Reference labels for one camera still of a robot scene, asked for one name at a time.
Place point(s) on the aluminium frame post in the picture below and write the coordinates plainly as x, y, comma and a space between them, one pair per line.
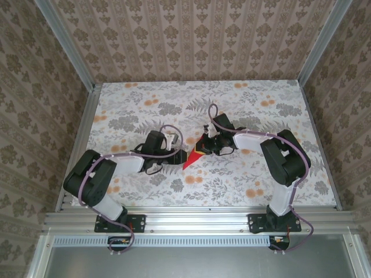
67, 43
323, 40

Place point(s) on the left aluminium frame post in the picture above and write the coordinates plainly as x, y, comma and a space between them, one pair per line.
67, 43

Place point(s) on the floral patterned table cover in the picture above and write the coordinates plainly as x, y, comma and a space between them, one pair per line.
232, 188

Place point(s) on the right aluminium frame post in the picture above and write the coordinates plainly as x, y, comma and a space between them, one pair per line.
323, 40

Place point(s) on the right aluminium side rail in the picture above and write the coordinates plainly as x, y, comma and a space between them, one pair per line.
312, 116

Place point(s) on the grey sheet metal panel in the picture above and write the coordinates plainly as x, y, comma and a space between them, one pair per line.
197, 263

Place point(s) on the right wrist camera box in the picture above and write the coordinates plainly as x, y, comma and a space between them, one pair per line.
209, 130

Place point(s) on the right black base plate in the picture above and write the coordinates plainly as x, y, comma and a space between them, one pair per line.
255, 223

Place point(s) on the black connector board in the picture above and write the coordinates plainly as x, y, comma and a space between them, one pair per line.
282, 244
116, 247

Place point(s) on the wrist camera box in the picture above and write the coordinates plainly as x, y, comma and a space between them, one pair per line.
171, 139
209, 130

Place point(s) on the aluminium mounting rail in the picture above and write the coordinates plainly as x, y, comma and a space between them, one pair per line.
197, 220

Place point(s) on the left black connector board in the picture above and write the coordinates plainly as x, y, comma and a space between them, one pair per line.
116, 247

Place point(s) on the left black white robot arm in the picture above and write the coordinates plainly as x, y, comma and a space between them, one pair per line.
90, 179

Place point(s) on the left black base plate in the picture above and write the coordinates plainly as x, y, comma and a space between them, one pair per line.
139, 223

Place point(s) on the right black connector board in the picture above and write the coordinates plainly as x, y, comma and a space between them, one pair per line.
282, 244

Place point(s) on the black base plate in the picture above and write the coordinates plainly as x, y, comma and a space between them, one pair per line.
255, 223
139, 223

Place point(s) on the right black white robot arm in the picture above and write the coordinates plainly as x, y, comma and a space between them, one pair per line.
285, 159

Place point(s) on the aluminium side rail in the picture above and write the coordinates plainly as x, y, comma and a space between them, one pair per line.
85, 121
312, 116

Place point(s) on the red square paper sheet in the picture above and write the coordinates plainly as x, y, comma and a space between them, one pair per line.
189, 163

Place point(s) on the left aluminium side rail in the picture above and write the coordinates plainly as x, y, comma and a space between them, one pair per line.
85, 121

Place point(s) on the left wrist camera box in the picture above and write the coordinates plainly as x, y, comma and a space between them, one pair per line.
171, 139

